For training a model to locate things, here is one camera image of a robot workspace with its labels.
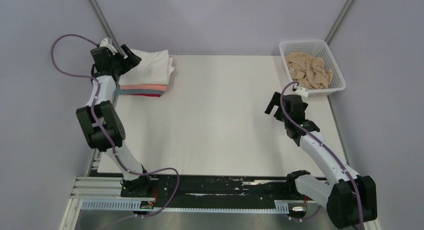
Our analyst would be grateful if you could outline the white t-shirt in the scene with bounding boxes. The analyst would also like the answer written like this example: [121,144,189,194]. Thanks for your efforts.
[119,49,175,86]

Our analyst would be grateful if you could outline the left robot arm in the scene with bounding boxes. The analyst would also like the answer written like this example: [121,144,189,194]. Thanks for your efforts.
[76,43,153,197]

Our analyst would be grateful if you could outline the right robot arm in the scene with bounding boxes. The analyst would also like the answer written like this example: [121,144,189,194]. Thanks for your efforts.
[265,92,378,229]

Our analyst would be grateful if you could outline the folded red t-shirt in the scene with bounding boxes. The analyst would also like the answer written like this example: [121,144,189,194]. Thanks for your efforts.
[131,93,162,97]

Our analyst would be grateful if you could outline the beige crumpled t-shirt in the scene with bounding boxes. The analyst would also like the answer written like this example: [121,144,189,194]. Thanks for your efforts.
[285,52,334,90]

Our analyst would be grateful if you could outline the folded pink t-shirt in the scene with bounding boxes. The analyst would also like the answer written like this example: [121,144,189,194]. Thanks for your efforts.
[120,84,168,92]

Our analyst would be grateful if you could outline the white plastic basket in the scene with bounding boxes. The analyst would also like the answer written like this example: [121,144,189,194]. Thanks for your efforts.
[279,40,346,96]

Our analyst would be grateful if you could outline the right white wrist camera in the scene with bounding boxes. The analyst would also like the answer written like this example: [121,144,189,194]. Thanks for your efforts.
[292,86,309,98]

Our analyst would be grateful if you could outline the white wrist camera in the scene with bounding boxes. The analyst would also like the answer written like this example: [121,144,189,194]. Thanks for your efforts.
[292,86,309,98]
[99,38,118,55]

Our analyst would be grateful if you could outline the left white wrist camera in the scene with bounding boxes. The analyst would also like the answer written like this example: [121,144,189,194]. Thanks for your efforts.
[99,38,118,55]

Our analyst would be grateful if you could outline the left aluminium corner post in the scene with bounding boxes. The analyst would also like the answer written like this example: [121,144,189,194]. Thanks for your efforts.
[87,0,125,56]

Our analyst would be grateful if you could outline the aluminium corner post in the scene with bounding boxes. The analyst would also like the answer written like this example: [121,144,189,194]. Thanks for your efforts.
[324,0,356,45]
[87,0,125,56]

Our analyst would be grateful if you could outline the right aluminium corner post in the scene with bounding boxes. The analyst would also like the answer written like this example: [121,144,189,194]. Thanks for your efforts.
[324,0,356,45]

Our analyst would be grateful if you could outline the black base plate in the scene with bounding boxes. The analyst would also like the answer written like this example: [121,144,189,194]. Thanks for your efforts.
[120,174,305,208]

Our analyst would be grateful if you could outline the white slotted cable duct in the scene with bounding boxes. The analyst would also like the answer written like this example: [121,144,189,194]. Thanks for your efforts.
[80,199,290,214]

